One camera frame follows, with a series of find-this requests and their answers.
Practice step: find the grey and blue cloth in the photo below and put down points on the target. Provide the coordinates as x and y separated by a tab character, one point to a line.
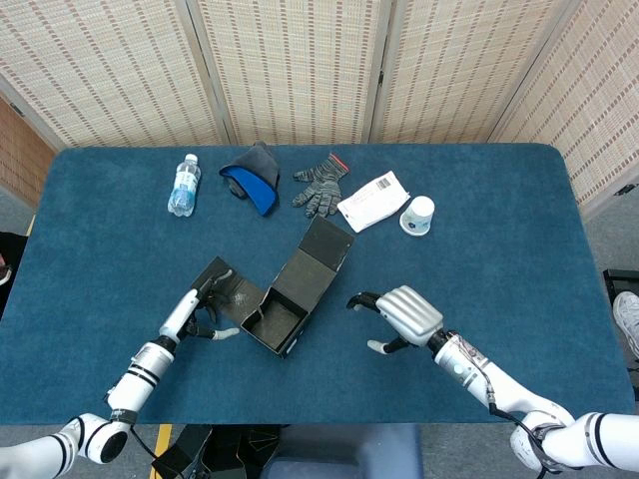
259	189

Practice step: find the white sneaker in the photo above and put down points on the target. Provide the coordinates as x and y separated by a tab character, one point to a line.
629	319

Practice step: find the black paper box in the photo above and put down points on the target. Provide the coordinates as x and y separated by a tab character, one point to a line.
304	269

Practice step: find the clear plastic water bottle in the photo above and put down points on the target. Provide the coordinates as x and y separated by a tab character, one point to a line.
184	189

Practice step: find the grey knit glove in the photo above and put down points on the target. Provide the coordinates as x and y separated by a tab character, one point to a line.
319	189

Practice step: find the white plastic package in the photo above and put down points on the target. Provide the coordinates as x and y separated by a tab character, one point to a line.
372	202

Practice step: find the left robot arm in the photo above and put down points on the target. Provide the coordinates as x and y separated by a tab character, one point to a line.
140	374

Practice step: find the woven folding screen panel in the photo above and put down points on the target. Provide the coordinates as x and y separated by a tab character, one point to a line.
599	100
289	65
110	65
464	65

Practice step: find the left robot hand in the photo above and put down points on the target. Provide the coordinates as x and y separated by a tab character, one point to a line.
180	312

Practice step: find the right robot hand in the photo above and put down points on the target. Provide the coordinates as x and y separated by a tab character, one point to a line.
412	314

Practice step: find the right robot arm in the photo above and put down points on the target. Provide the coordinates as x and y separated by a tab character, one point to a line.
469	364

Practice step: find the person in black clothes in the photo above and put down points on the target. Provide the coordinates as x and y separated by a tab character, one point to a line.
10	244

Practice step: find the black crate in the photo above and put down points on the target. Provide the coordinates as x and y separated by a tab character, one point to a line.
624	279

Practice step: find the brown woven screen panel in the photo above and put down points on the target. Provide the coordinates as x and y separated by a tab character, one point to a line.
20	149

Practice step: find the white floral paper cup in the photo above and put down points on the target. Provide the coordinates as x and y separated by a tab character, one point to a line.
417	214

